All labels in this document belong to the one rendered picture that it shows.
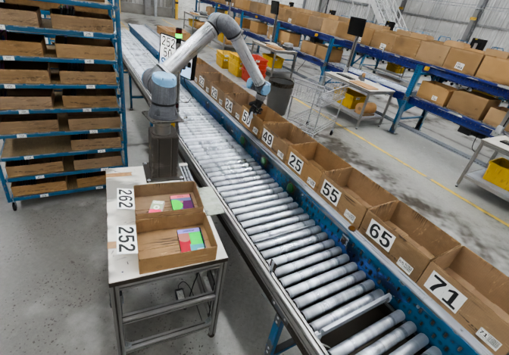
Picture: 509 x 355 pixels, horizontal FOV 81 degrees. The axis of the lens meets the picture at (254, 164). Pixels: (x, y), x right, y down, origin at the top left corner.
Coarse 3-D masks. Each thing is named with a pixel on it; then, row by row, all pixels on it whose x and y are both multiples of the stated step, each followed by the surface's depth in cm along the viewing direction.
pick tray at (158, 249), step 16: (144, 224) 161; (160, 224) 166; (176, 224) 170; (192, 224) 175; (208, 224) 166; (144, 240) 159; (160, 240) 161; (176, 240) 162; (208, 240) 166; (144, 256) 150; (160, 256) 140; (176, 256) 144; (192, 256) 148; (208, 256) 153; (144, 272) 142
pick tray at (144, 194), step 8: (152, 184) 188; (160, 184) 190; (168, 184) 192; (176, 184) 195; (184, 184) 197; (192, 184) 199; (136, 192) 186; (144, 192) 189; (152, 192) 191; (160, 192) 193; (168, 192) 195; (176, 192) 198; (184, 192) 200; (192, 192) 202; (136, 200) 186; (144, 200) 187; (152, 200) 188; (160, 200) 189; (168, 200) 191; (192, 200) 195; (200, 200) 183; (136, 208) 179; (144, 208) 180; (168, 208) 184; (192, 208) 174; (200, 208) 176; (136, 216) 163; (144, 216) 165; (152, 216) 167
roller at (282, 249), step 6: (318, 234) 187; (324, 234) 188; (300, 240) 180; (306, 240) 181; (312, 240) 182; (318, 240) 185; (282, 246) 173; (288, 246) 174; (294, 246) 175; (300, 246) 178; (264, 252) 167; (270, 252) 168; (276, 252) 169; (282, 252) 171; (264, 258) 165
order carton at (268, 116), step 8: (264, 112) 296; (272, 112) 288; (240, 120) 283; (256, 120) 259; (264, 120) 299; (272, 120) 288; (280, 120) 277; (248, 128) 271; (256, 128) 260; (256, 136) 261
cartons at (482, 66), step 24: (216, 0) 1306; (240, 0) 1130; (264, 24) 1012; (312, 24) 816; (336, 24) 742; (312, 48) 791; (336, 48) 772; (408, 48) 593; (432, 48) 553; (456, 48) 520; (480, 72) 493; (504, 72) 466; (432, 96) 540; (456, 96) 507; (480, 96) 509
